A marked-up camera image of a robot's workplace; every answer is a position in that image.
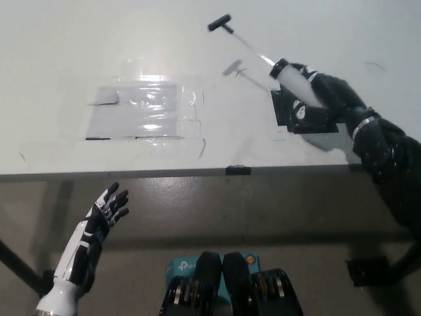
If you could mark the black tape strip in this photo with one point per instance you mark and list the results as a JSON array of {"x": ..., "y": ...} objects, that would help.
[{"x": 238, "y": 170}]

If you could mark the grey sheet under tape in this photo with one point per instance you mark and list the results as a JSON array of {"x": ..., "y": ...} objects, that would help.
[{"x": 131, "y": 115}]

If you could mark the black teal robot body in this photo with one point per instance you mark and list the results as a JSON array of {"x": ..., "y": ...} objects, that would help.
[{"x": 230, "y": 286}]

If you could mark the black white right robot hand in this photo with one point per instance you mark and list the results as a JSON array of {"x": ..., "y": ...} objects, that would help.
[{"x": 332, "y": 95}]

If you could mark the clear plastic tape film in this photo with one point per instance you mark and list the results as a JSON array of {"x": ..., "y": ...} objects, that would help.
[{"x": 187, "y": 98}]

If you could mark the small white air pump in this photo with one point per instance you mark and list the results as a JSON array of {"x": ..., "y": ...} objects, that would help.
[{"x": 296, "y": 82}]

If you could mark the black table leg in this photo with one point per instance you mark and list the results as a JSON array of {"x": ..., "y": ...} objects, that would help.
[
  {"x": 408, "y": 263},
  {"x": 19, "y": 266}
]

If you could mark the black square table patch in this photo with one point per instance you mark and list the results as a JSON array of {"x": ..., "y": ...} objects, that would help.
[{"x": 281, "y": 108}]

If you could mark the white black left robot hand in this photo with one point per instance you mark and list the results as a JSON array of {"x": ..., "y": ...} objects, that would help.
[{"x": 82, "y": 237}]

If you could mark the black floor plate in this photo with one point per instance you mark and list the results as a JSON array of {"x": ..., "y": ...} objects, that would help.
[
  {"x": 47, "y": 274},
  {"x": 368, "y": 271}
]

